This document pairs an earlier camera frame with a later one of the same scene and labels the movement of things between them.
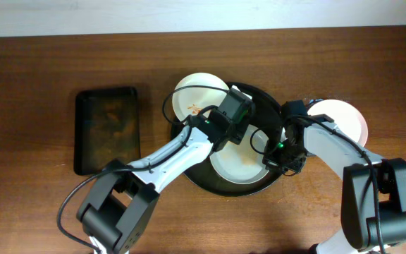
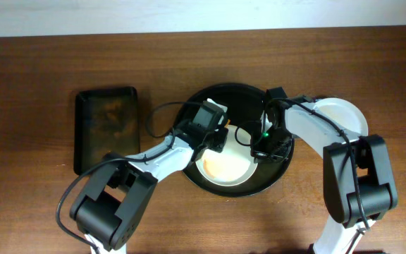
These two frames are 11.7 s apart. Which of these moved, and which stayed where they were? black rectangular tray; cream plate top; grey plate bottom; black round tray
Moved: cream plate top; grey plate bottom
Stayed: black rectangular tray; black round tray
